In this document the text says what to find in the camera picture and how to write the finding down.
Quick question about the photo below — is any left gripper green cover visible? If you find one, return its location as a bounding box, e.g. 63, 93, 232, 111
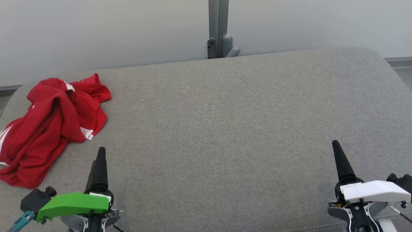
36, 147, 123, 232

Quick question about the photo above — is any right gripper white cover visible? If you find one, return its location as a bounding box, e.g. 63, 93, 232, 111
328, 140, 412, 232

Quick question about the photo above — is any red jersey black lettering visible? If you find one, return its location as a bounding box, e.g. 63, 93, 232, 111
0, 97, 85, 189

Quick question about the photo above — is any left teal plug cable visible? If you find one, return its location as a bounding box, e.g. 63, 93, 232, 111
8, 210, 36, 232

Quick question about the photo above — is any grey floor rail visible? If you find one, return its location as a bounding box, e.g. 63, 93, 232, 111
385, 57, 412, 68

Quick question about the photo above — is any dark grey post bracket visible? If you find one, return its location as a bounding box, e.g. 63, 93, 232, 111
207, 38, 218, 59

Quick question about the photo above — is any grey metal post with latch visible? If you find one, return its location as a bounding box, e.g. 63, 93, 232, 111
208, 0, 229, 59

